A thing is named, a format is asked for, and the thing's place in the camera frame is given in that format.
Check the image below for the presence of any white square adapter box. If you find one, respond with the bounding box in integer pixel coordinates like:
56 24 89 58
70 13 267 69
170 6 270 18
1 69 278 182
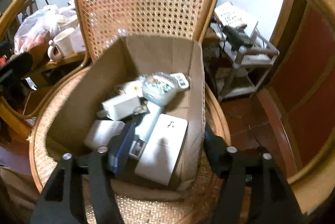
84 120 125 150

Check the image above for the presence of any white tube device with strap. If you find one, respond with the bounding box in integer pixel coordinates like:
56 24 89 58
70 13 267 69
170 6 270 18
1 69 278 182
129 101 163 161

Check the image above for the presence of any white tv remote control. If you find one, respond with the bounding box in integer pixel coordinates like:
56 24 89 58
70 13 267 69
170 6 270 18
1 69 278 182
170 73 190 90

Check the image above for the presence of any brown cardboard box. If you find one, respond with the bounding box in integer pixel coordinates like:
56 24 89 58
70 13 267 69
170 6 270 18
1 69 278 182
46 35 205 191

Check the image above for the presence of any red black floor appliance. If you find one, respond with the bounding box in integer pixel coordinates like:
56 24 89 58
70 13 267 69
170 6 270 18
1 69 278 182
244 146 266 157

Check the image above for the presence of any grey metal shelf cart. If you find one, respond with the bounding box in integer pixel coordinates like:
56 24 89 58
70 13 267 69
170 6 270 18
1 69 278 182
211 20 279 101

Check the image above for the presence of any wooden side table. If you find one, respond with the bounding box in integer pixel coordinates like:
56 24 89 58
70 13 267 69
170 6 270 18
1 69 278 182
23 51 89 78

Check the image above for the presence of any pink white tissue box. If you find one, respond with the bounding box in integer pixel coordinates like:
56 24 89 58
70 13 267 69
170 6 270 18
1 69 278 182
70 26 86 54

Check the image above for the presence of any white ceramic mug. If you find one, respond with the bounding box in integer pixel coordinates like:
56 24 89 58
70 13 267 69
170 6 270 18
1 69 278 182
48 27 74 62

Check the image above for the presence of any plastic bag of oranges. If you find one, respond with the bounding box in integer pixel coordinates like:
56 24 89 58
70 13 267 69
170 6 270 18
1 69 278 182
14 5 77 55

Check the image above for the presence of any black desk telephone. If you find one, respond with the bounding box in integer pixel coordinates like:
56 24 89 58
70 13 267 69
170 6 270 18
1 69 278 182
223 26 253 52

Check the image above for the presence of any white paper with writing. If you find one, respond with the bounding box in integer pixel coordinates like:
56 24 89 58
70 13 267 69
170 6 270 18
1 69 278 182
214 1 247 27

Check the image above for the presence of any rattan wicker armchair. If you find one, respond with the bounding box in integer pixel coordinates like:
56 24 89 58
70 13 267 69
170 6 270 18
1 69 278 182
34 0 223 223

